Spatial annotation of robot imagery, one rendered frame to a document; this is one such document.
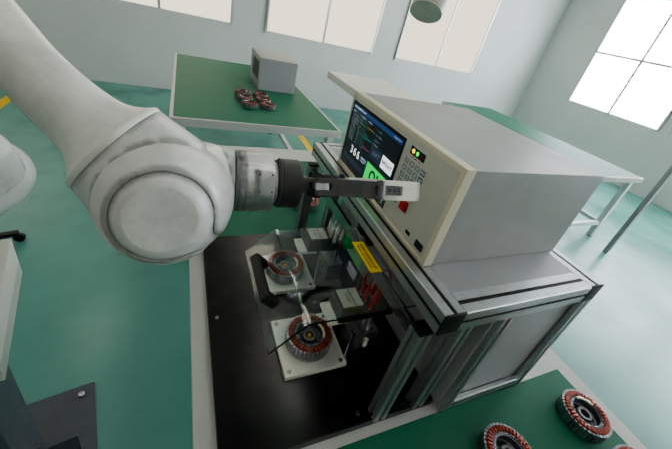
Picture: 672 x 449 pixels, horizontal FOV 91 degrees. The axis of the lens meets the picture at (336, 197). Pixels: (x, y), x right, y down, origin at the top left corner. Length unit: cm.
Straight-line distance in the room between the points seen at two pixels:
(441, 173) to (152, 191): 46
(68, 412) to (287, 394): 108
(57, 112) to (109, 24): 495
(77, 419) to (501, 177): 161
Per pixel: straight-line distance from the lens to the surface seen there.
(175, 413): 167
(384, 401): 77
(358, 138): 85
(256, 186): 46
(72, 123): 34
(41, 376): 188
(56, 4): 538
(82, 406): 174
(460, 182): 56
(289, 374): 83
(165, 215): 27
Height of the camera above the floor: 149
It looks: 29 degrees down
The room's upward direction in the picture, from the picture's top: 15 degrees clockwise
